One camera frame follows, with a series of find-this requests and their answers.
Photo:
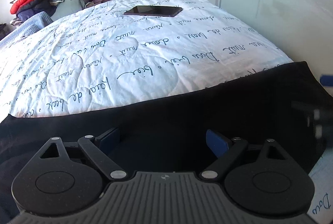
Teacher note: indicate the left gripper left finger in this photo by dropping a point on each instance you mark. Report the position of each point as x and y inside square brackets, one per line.
[66, 177]

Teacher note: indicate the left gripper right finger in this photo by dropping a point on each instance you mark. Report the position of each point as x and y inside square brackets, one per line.
[263, 180]

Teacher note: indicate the black pants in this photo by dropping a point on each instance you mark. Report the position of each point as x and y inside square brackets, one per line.
[168, 134]

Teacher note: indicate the white script-print bed quilt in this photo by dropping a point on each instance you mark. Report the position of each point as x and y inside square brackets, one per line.
[99, 59]

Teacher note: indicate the blue striped bed sheet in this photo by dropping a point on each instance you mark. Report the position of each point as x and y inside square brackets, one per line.
[29, 27]

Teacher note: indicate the black smartphone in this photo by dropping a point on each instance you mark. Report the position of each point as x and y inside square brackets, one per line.
[151, 10]

